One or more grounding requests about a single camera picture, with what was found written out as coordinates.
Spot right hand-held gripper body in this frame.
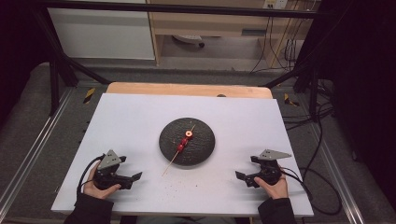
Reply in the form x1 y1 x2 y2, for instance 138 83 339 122
245 148 293 189

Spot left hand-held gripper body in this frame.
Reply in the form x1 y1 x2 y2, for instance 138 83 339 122
92 149 134 190

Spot thin wooden skewer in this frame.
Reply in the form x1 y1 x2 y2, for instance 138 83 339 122
161 124 197 177

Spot black round plate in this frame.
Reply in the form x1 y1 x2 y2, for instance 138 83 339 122
158 117 217 167

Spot person's right hand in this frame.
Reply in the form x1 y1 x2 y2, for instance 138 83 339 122
253 173 290 201

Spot person's left hand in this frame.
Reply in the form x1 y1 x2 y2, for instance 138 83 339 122
82 161 122 201

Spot yellow black tape strip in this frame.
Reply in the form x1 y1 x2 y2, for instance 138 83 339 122
82 87 97 105
283 92 300 107

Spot wooden table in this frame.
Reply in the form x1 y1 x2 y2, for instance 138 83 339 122
106 81 274 100

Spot white cabinet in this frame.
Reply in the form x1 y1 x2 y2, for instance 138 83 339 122
46 0 156 61

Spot black curtain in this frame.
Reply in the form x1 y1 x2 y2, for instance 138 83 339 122
0 0 50 125
311 0 396 203

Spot white chair base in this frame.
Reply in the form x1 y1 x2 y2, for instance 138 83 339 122
172 34 205 49

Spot light wooden desk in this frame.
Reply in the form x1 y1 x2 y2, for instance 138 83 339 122
146 0 316 68

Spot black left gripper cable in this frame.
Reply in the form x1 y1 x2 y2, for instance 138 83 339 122
76 154 107 196

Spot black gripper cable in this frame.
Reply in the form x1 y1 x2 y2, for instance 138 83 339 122
278 166 343 217
76 154 107 196

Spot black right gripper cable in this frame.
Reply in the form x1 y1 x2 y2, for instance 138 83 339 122
278 166 343 217

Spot aluminium floor rail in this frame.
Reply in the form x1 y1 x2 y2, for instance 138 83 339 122
0 88 75 213
309 122 366 224

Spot black floor cables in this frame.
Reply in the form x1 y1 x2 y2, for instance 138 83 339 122
281 78 337 132

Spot bundle of hanging cables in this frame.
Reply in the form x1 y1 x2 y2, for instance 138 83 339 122
248 13 302 75

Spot white wall socket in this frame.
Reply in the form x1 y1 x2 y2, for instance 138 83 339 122
262 0 290 10

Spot black metal frame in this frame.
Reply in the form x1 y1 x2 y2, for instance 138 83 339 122
31 0 339 119

